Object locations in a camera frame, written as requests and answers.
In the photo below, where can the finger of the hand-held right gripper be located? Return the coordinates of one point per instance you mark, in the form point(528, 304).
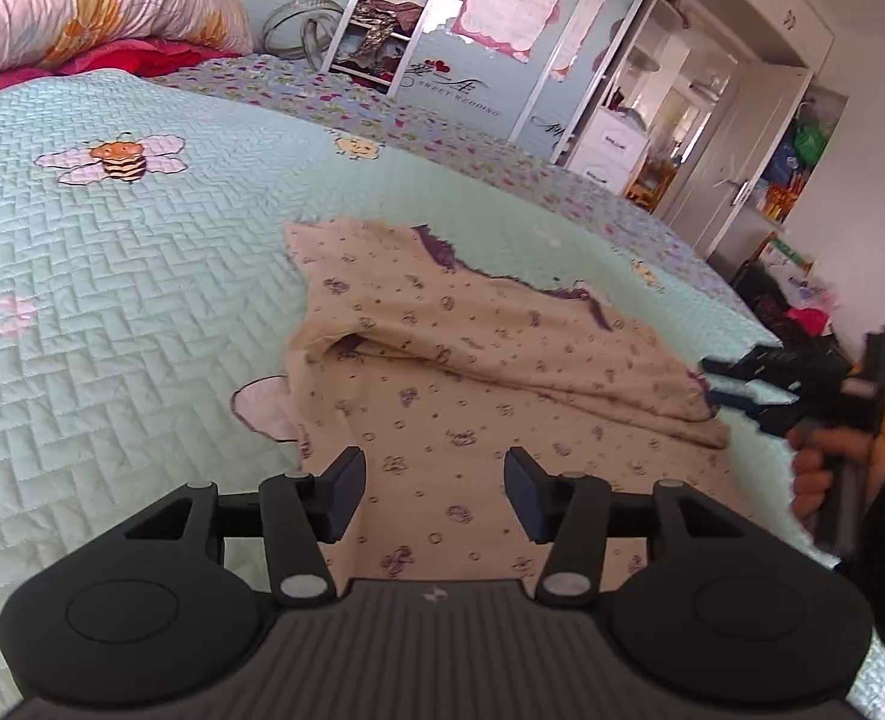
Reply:
point(757, 366)
point(768, 412)

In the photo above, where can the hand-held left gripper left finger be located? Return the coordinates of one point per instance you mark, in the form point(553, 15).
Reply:
point(345, 495)

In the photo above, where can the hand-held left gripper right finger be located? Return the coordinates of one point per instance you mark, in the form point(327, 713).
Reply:
point(525, 495)

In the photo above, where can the cream printed shirt purple lace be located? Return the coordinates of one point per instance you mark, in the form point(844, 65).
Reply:
point(487, 345)

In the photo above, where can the pile of clothes in wardrobe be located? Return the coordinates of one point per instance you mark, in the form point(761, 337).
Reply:
point(378, 37)

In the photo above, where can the person's right hand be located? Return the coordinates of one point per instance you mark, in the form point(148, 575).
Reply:
point(810, 480)

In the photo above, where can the black armchair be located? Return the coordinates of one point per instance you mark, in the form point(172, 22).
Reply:
point(772, 315)

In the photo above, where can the plastic bags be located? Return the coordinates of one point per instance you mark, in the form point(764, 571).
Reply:
point(810, 304)

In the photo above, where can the green cardboard box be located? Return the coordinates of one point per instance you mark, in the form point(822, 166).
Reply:
point(786, 253)

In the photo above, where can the white door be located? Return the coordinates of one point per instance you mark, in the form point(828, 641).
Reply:
point(742, 157)

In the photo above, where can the wooden chair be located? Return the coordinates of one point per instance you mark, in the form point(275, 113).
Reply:
point(652, 184)

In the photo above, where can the white drawer cabinet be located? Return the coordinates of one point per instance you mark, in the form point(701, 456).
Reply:
point(607, 154)

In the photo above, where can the green bee-print quilt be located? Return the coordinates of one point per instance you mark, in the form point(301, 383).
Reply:
point(150, 300)

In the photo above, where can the light blue sliding-door wardrobe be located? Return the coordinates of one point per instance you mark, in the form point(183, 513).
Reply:
point(487, 82)

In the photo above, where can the red blanket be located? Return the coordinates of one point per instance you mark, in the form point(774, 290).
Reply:
point(150, 56)

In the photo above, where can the pink floral rolled duvet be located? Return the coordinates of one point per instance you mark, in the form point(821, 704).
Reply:
point(75, 0)

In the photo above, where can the bags in wall niche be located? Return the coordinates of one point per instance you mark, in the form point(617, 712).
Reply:
point(802, 157)

